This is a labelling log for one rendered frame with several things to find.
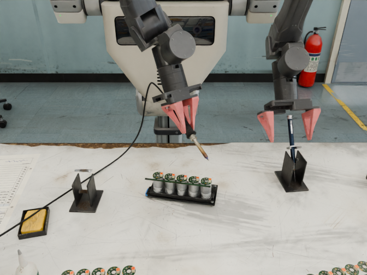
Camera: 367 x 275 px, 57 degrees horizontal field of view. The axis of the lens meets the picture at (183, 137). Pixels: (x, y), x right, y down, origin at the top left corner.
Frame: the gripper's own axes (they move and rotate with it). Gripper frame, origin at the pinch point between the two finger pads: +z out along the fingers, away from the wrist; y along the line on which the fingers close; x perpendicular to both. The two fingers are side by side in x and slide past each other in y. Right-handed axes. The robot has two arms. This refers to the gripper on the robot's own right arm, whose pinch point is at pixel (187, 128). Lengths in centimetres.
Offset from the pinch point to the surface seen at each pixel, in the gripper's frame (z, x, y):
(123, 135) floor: 6, 172, 45
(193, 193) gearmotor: 14.5, -0.9, -3.6
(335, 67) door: 4, 142, 261
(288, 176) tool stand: 18.5, -7.6, 19.5
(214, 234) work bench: 22.1, -8.1, -5.4
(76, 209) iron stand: 10.6, 11.7, -26.9
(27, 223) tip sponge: 9.3, 11.7, -37.1
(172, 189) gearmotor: 12.4, 2.3, -6.9
